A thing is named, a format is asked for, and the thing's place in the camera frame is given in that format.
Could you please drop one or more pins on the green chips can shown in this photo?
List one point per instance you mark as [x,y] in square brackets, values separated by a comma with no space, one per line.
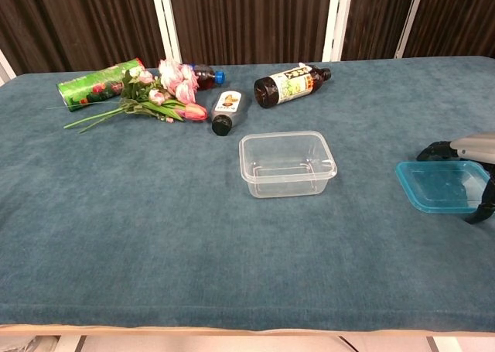
[89,87]

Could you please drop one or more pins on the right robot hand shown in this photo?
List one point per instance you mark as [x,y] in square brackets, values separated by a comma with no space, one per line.
[477,145]

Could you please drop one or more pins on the white partition post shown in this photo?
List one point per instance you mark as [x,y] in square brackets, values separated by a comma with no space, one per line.
[337,19]
[410,19]
[5,69]
[166,19]

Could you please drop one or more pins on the dark squeeze sauce bottle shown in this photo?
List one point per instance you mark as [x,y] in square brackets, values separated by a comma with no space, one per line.
[228,108]

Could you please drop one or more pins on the teal tablecloth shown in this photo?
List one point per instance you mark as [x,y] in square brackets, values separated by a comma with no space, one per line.
[154,232]

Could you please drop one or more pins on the dark brown corrugated panel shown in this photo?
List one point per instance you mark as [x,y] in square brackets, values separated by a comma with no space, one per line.
[460,19]
[379,19]
[77,19]
[251,19]

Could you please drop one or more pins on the blue plastic lid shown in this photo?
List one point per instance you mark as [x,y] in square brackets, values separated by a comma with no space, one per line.
[437,185]

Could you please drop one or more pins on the cola bottle blue cap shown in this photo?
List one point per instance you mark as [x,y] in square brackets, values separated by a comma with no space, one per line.
[207,77]

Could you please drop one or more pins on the pink flower bouquet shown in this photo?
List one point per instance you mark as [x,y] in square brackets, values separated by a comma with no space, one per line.
[174,83]

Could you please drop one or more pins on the clear plastic container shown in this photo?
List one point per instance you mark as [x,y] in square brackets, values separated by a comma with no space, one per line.
[286,166]

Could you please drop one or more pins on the brown bottle white label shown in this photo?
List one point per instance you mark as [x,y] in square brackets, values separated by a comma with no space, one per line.
[288,85]

